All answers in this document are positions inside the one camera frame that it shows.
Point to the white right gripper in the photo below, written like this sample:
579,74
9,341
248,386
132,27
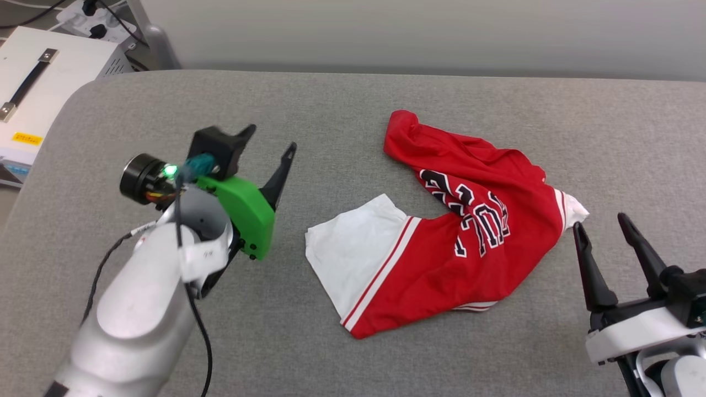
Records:
634,333

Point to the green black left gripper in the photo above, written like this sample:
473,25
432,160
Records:
248,220

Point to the red and white basketball jersey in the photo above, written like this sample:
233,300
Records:
441,264

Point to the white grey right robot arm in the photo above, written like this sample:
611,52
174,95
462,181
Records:
684,380

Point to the white power strip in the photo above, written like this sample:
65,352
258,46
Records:
74,19

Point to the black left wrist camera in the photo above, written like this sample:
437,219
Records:
215,151

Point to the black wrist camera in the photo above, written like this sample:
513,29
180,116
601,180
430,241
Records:
686,289
215,151

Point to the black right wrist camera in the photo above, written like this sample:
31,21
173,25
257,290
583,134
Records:
686,289

